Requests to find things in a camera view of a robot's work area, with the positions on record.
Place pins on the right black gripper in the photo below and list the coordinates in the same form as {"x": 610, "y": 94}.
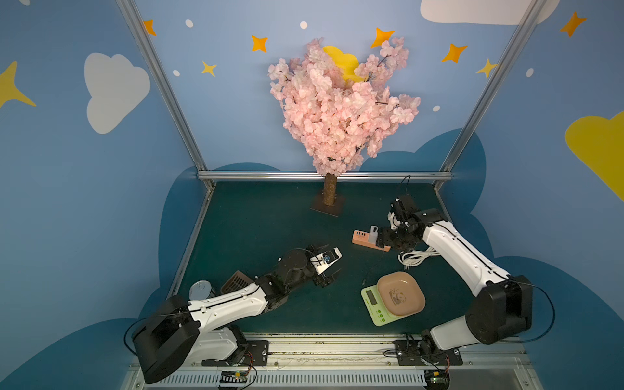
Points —
{"x": 387, "y": 238}

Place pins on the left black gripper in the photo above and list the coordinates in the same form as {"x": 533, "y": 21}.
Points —
{"x": 324, "y": 275}

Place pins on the orange power strip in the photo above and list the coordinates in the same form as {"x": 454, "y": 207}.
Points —
{"x": 360, "y": 238}

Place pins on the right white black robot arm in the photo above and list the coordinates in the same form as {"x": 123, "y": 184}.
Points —
{"x": 503, "y": 304}

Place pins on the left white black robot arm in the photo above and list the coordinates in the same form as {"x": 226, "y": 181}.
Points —
{"x": 181, "y": 332}

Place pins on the green electronic scale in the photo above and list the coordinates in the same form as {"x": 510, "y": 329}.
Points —
{"x": 376, "y": 308}

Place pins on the pink square plate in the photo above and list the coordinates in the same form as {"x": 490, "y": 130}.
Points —
{"x": 401, "y": 294}

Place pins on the brown slotted scoop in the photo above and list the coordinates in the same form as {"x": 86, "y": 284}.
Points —
{"x": 237, "y": 281}

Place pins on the grey tape roll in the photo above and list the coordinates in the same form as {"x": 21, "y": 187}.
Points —
{"x": 201, "y": 290}

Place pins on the pink cherry blossom tree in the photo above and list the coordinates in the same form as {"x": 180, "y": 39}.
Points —
{"x": 341, "y": 122}

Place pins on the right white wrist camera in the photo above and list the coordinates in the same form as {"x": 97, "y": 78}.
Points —
{"x": 395, "y": 223}

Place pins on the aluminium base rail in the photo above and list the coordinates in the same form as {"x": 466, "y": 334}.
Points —
{"x": 353, "y": 361}

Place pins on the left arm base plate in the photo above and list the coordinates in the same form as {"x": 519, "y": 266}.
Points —
{"x": 252, "y": 352}

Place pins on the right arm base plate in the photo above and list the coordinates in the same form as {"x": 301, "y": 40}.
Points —
{"x": 410, "y": 353}

